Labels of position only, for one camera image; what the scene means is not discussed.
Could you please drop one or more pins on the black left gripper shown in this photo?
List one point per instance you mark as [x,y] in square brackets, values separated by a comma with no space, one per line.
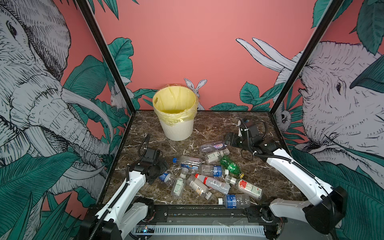
[162,168]

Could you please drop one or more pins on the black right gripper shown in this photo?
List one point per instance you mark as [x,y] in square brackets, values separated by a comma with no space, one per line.
[234,142]

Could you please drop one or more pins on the blue cap pepsi bottle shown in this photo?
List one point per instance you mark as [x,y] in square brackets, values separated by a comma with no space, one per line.
[167,178]

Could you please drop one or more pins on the clear bottle green label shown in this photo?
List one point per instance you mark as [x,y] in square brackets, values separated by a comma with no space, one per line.
[179,184]

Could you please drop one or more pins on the green plastic bottle yellow cap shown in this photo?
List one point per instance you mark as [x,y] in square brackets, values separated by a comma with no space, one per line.
[231,166]

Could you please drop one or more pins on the clear bottle blue cap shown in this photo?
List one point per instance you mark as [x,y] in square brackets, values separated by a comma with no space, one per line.
[188,162]

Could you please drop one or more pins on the bottle red green label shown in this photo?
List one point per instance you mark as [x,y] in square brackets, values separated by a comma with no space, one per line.
[245,187]

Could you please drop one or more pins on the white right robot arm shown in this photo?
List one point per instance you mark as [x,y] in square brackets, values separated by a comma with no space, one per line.
[325,206]

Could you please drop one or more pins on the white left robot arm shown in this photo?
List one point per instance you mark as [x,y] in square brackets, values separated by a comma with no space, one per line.
[120,215]

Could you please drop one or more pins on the white ribbed waste bin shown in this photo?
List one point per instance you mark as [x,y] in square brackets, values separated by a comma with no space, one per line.
[178,132]

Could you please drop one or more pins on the yellow plastic bin liner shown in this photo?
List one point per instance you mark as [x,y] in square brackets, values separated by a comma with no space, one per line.
[175,104]

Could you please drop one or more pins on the clear bottle white label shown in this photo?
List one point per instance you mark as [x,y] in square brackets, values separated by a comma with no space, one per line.
[215,156]

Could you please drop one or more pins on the clear bottle brown label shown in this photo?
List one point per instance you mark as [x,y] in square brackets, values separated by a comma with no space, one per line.
[199,187]

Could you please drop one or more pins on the clear bottle purple label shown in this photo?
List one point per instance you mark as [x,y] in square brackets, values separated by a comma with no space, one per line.
[212,147]

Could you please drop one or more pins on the clear bottle blue label centre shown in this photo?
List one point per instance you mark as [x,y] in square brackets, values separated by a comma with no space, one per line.
[215,171]

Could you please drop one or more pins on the front bottle blue label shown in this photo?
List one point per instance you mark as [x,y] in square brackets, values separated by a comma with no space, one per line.
[237,201]

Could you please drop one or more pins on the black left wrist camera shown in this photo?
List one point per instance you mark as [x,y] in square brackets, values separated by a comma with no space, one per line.
[152,156]

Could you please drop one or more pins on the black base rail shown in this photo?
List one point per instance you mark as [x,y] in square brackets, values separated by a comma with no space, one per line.
[163,213]

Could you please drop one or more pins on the white vented cable duct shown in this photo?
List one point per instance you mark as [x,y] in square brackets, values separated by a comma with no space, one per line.
[180,230]

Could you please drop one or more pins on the black right corner frame post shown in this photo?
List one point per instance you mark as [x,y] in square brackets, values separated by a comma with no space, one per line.
[326,19]

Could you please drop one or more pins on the black corner frame post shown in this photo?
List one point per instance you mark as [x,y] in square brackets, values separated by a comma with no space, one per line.
[100,40]
[326,19]

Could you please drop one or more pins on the black left corner frame post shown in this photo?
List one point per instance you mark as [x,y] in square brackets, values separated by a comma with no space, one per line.
[100,40]

